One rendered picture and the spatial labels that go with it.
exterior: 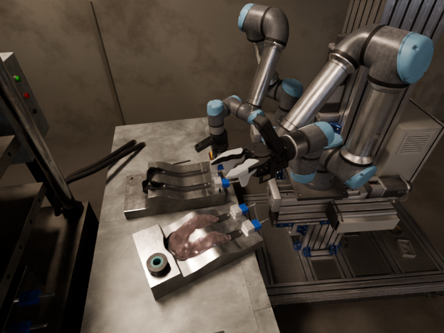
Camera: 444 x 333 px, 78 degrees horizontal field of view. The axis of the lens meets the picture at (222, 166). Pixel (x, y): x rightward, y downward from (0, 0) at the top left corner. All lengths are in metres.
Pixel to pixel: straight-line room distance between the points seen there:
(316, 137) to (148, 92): 2.59
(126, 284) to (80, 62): 2.44
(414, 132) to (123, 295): 1.40
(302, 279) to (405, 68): 1.41
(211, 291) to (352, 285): 1.06
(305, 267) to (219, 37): 2.19
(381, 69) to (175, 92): 2.51
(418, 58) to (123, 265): 1.25
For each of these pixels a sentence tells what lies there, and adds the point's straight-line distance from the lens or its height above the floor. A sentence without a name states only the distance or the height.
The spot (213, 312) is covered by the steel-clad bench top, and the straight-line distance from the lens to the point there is 1.17.
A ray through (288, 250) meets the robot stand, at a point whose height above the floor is 0.21.
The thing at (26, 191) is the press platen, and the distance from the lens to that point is 1.44.
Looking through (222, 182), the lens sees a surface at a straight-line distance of 1.41.
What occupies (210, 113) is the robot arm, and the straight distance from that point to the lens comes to 1.27.
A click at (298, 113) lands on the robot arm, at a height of 1.44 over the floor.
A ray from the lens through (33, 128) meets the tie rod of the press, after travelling 1.30.
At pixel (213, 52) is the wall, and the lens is 3.00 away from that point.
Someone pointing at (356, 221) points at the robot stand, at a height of 0.95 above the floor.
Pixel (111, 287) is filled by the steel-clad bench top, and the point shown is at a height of 0.80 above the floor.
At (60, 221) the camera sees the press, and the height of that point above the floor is 0.78.
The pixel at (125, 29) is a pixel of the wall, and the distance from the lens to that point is 3.00.
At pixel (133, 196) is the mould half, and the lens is 1.47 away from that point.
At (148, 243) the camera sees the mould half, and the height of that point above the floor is 0.91.
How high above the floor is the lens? 1.89
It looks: 41 degrees down
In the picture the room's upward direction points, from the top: straight up
